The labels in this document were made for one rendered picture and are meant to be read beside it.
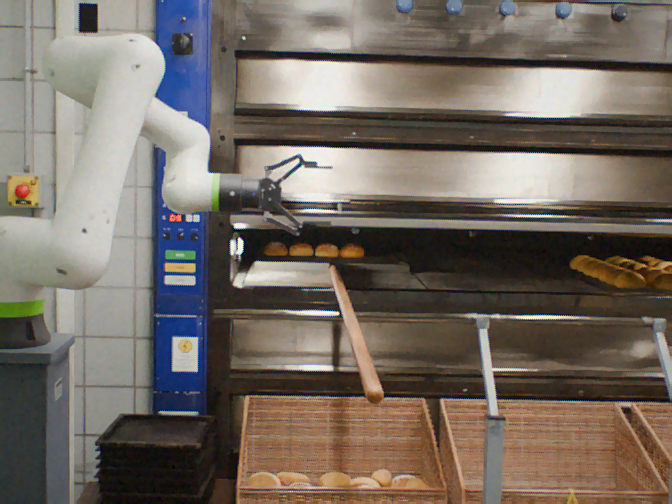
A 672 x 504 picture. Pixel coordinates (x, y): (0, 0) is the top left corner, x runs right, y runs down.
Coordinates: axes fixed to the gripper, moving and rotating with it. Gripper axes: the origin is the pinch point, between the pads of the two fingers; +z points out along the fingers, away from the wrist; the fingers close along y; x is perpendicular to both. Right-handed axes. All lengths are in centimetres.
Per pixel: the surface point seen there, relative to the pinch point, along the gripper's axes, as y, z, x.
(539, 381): 58, 69, -55
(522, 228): 10, 58, -40
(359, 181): -2, 11, -54
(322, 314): 32.4, 0.2, -17.6
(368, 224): 9.6, 13.4, -40.1
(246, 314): 32.8, -20.0, -17.5
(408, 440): 76, 28, -49
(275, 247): 27, -16, -149
